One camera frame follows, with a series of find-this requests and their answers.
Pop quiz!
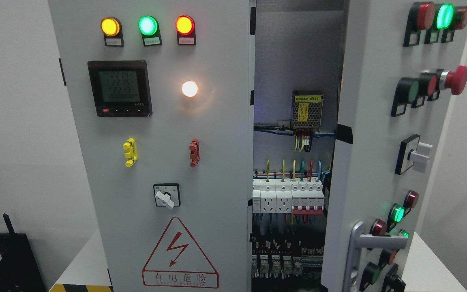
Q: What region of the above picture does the grey cabinet door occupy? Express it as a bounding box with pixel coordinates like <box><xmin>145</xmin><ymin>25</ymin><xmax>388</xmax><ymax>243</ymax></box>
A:
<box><xmin>49</xmin><ymin>0</ymin><xmax>256</xmax><ymax>292</ymax></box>
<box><xmin>321</xmin><ymin>0</ymin><xmax>467</xmax><ymax>292</ymax></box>

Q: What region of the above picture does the white glowing indicator lamp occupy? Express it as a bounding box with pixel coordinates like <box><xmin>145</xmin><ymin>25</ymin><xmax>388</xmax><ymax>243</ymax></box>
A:
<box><xmin>181</xmin><ymin>81</ymin><xmax>199</xmax><ymax>97</ymax></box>

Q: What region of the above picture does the white socket breaker row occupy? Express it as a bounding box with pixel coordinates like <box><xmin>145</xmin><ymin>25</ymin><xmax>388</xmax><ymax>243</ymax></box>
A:
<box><xmin>252</xmin><ymin>178</ymin><xmax>325</xmax><ymax>216</ymax></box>

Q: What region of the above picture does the perforated metal power supply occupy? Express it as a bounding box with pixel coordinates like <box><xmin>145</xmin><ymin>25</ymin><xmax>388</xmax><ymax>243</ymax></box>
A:
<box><xmin>291</xmin><ymin>90</ymin><xmax>324</xmax><ymax>130</ymax></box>

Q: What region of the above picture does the grey cabinet body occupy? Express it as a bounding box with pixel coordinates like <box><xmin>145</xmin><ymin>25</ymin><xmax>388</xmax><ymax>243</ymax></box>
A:
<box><xmin>250</xmin><ymin>0</ymin><xmax>348</xmax><ymax>292</ymax></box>

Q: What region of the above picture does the black digital power meter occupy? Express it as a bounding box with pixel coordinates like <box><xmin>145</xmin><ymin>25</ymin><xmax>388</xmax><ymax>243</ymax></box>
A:
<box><xmin>87</xmin><ymin>60</ymin><xmax>152</xmax><ymax>118</ymax></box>

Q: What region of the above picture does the red electric hazard sticker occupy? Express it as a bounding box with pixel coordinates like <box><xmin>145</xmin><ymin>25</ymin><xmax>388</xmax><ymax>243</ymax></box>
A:
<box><xmin>141</xmin><ymin>217</ymin><xmax>219</xmax><ymax>289</ymax></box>

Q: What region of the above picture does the red indicator lamp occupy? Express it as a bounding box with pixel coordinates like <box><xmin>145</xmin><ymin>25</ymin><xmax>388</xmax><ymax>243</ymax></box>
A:
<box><xmin>175</xmin><ymin>15</ymin><xmax>196</xmax><ymax>46</ymax></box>

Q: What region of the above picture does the green indicator lamp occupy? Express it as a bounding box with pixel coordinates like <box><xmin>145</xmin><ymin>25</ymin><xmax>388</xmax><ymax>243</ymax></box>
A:
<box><xmin>138</xmin><ymin>15</ymin><xmax>163</xmax><ymax>47</ymax></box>

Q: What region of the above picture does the yellow indicator lamp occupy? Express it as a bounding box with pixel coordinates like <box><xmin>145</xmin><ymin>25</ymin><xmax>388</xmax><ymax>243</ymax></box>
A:
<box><xmin>101</xmin><ymin>17</ymin><xmax>124</xmax><ymax>47</ymax></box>

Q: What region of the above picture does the red emergency stop button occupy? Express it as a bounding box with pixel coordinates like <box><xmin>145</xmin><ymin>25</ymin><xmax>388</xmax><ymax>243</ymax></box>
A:
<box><xmin>436</xmin><ymin>65</ymin><xmax>467</xmax><ymax>95</ymax></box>

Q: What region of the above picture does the black box at left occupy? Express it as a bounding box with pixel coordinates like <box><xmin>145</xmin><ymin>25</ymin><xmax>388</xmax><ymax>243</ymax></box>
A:
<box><xmin>0</xmin><ymin>214</ymin><xmax>46</xmax><ymax>292</ymax></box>

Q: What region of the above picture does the red terminal post block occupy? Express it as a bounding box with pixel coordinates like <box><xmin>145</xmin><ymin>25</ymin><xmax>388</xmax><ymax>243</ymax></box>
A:
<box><xmin>189</xmin><ymin>138</ymin><xmax>200</xmax><ymax>167</ymax></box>

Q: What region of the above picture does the white rotary selector switch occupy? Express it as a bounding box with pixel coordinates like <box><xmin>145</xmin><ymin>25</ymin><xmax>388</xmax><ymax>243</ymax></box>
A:
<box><xmin>153</xmin><ymin>183</ymin><xmax>180</xmax><ymax>209</ymax></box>

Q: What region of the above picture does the yellow terminal post block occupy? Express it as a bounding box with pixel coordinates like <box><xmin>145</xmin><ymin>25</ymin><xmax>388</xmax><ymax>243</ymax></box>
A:
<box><xmin>122</xmin><ymin>138</ymin><xmax>137</xmax><ymax>167</ymax></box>

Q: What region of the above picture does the silver door handle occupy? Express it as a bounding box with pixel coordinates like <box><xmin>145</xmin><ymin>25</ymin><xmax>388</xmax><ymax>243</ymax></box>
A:
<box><xmin>342</xmin><ymin>221</ymin><xmax>407</xmax><ymax>292</ymax></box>

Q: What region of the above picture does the right door rotary switch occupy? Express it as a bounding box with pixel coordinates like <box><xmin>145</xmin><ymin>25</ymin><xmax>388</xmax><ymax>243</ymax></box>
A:
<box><xmin>394</xmin><ymin>134</ymin><xmax>433</xmax><ymax>174</ymax></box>

